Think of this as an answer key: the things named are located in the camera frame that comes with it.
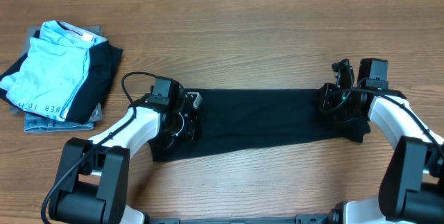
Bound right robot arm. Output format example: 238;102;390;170
319;58;443;223

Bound folded blue jeans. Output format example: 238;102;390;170
24;113;94;133

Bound black t-shirt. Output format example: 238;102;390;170
150;89;370;162

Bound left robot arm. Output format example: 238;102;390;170
41;76;202;224

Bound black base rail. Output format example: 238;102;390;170
138;212;393;224

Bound light blue folded t-shirt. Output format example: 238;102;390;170
1;20;107;121

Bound black folded garment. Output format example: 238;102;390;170
1;31;123;124

